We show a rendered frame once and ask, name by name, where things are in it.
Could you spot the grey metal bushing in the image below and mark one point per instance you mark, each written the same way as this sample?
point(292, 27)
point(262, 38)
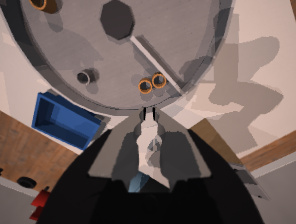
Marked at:
point(80, 79)

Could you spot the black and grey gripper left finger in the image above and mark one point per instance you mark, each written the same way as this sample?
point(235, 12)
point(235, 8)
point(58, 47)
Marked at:
point(112, 156)

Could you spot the blue crate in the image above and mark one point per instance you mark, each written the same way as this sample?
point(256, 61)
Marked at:
point(52, 116)

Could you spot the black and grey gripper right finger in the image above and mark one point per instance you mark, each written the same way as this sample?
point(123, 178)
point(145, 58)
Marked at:
point(186, 156)

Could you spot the bronze bushing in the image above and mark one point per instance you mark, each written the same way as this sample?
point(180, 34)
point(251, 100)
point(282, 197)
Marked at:
point(161, 84)
point(145, 91)
point(48, 7)

